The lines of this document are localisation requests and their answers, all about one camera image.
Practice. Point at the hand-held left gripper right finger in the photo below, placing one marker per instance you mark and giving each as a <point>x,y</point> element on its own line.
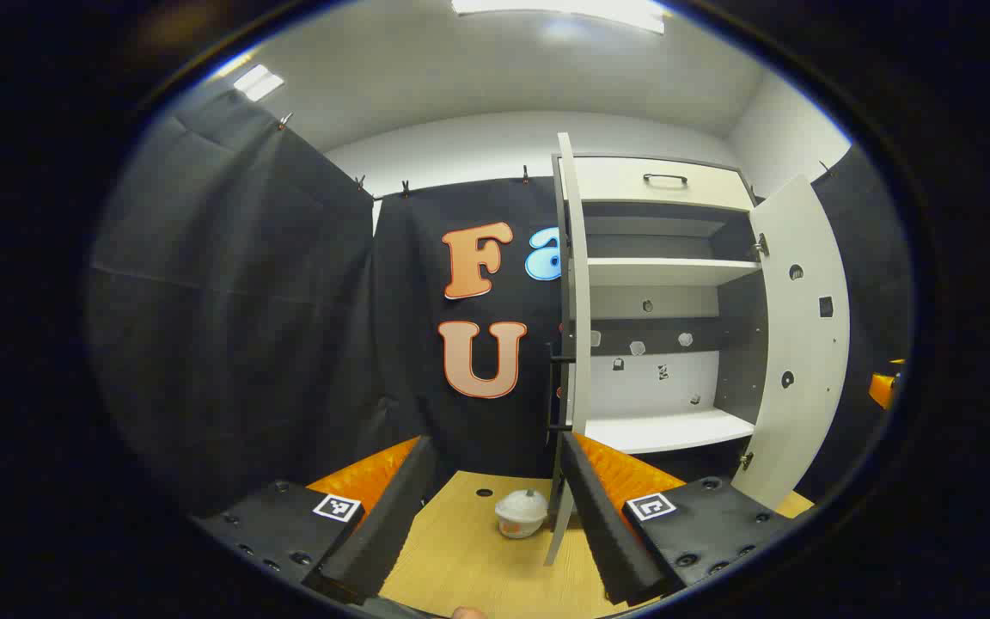
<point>602,524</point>

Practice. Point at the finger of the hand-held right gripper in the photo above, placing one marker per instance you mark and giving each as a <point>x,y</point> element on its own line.
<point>883,387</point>

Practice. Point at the large ceiling light panel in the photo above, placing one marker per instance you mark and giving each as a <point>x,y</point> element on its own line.
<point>564,10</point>

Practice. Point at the white lidded bowl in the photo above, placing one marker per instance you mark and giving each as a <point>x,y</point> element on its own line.
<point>521,514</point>

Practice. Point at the white and grey shoe cabinet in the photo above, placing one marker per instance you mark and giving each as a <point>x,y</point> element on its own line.
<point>658,387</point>

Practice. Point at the small ceiling light panel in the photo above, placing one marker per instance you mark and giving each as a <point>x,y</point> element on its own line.
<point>258,82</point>

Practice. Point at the white cabinet door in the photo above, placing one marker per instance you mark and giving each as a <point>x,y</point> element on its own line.
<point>804,344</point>
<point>579,301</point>

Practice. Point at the white cabinet drawer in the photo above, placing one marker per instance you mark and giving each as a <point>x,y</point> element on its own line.
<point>607,180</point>

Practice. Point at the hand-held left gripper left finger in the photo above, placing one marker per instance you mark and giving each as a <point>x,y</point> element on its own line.
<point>392,524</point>

